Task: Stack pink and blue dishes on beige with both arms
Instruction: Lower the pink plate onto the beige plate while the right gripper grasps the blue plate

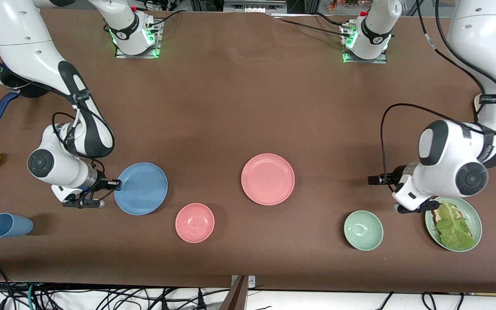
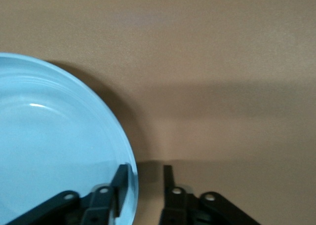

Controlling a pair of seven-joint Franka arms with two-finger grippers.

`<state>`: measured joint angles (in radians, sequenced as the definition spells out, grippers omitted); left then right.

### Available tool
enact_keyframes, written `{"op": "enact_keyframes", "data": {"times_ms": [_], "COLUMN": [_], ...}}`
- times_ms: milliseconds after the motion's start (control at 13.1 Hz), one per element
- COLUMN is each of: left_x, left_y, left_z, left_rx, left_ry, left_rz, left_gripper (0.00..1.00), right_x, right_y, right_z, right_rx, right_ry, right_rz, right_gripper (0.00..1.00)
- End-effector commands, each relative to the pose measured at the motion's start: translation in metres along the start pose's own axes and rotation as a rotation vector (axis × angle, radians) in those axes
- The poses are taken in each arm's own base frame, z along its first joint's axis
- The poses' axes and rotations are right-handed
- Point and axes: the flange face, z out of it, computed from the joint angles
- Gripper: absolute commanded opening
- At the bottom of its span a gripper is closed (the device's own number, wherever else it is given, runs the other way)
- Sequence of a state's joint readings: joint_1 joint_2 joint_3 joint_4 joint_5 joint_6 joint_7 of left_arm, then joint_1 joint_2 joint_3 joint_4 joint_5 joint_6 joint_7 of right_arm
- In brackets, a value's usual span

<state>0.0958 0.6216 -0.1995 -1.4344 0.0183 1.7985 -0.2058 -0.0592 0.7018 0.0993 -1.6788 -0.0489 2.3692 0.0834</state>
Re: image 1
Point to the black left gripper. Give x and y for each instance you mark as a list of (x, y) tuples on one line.
[(395, 176)]

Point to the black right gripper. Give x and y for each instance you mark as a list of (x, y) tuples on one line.
[(101, 182)]

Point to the blue plate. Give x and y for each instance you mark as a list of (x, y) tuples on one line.
[(142, 189)]

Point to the pink plate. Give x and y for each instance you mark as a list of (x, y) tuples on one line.
[(267, 179)]

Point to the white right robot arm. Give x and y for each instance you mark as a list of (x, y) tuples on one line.
[(19, 34)]

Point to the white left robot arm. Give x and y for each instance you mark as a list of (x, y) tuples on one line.
[(480, 34)]

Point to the green bowl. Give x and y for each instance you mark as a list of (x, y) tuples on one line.
[(363, 230)]

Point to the toasted bread slice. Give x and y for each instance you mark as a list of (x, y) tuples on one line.
[(436, 214)]

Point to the pink bowl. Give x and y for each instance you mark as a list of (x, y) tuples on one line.
[(194, 223)]

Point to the green lettuce leaf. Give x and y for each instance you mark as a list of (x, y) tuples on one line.
[(454, 228)]

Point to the green plate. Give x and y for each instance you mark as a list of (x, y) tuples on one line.
[(474, 219)]

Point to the blue cup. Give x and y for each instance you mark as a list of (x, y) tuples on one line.
[(10, 225)]

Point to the brown table cover cloth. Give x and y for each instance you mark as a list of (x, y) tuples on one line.
[(230, 107)]

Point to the orange flower decoration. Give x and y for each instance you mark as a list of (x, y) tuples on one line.
[(338, 5)]

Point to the grey metal box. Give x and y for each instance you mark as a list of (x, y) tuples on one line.
[(252, 6)]

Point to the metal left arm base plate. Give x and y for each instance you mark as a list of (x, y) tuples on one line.
[(368, 61)]

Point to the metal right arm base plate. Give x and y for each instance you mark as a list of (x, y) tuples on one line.
[(135, 56)]

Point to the metal table clamp bracket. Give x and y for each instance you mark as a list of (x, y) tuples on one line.
[(252, 282)]

